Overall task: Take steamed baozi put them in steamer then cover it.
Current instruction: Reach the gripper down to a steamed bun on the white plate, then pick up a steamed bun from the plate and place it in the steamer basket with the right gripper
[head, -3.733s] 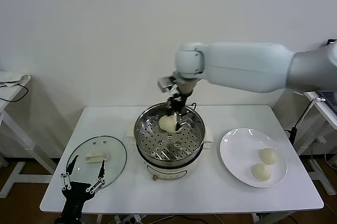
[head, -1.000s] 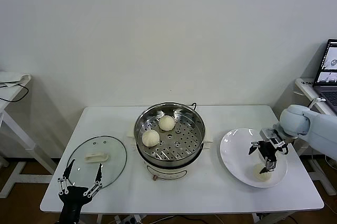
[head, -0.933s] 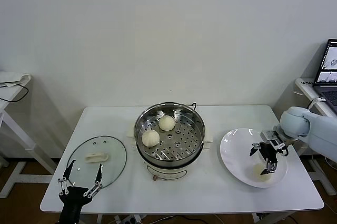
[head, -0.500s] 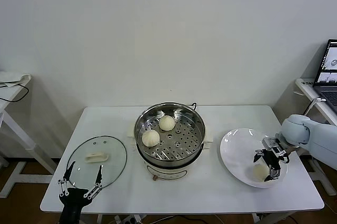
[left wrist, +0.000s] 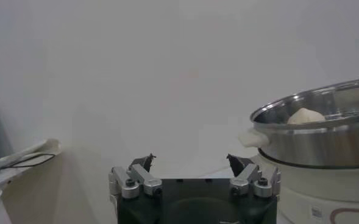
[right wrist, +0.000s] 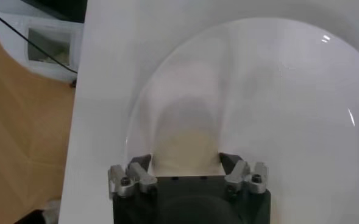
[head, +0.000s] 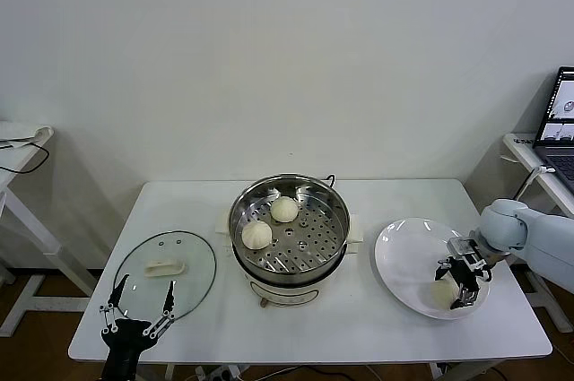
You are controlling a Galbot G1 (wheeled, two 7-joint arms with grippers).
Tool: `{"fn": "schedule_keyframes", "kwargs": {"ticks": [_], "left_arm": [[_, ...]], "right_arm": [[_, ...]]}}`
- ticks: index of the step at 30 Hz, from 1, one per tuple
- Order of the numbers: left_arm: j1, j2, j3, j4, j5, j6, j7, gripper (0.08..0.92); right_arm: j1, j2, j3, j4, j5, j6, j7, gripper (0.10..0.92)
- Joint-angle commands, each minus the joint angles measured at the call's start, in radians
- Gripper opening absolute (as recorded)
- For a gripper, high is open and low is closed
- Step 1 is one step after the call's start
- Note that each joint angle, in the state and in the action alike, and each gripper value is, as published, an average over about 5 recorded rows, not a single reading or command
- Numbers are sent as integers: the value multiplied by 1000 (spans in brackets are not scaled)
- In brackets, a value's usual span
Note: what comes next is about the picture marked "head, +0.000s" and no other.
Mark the white steamed baozi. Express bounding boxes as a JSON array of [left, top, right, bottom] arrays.
[[429, 281, 461, 311], [270, 195, 299, 224], [241, 220, 274, 251]]

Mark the white round plate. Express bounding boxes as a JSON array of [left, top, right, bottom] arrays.
[[374, 217, 491, 321]]

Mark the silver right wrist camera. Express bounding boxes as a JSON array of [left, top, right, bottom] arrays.
[[447, 237, 486, 266]]

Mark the cream electric cooker base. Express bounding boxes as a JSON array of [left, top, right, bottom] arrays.
[[222, 237, 361, 309]]

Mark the glass lid with cream handle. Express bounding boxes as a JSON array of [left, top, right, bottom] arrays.
[[112, 230, 218, 326]]

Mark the white side table with cloth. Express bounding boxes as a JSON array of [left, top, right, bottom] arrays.
[[0, 123, 99, 338]]

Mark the white power strip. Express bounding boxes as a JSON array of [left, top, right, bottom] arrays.
[[202, 364, 247, 381]]

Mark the dark grey open laptop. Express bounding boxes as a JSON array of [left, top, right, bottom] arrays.
[[532, 65, 574, 197]]

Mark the thin black cable loop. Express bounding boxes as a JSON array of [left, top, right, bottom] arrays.
[[0, 140, 49, 175]]

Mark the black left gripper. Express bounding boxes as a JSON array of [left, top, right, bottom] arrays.
[[99, 273, 178, 381]]

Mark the stainless steel steamer basket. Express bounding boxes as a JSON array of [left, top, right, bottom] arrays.
[[215, 173, 364, 278]]

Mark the white side table with laptop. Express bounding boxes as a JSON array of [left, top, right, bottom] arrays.
[[501, 132, 574, 333]]

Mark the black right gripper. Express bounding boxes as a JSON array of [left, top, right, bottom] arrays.
[[431, 256, 482, 311]]

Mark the black cable with plug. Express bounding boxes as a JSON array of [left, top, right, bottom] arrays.
[[509, 167, 540, 203]]

